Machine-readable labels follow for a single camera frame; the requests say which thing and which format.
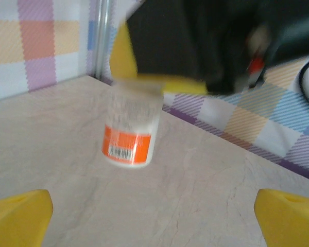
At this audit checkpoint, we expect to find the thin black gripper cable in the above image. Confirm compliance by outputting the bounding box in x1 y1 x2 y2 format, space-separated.
296 50 309 110

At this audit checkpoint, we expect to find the aluminium corner post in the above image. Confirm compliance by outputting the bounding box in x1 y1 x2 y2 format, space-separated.
94 0 112 79

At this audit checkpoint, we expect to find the white pill bottle orange label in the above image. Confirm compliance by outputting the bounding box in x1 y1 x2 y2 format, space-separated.
100 78 163 170

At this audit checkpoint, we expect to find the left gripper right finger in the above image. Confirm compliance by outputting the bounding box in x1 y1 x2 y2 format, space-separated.
254 188 309 247

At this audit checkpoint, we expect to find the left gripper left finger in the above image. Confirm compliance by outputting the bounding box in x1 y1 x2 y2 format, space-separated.
0 189 54 247

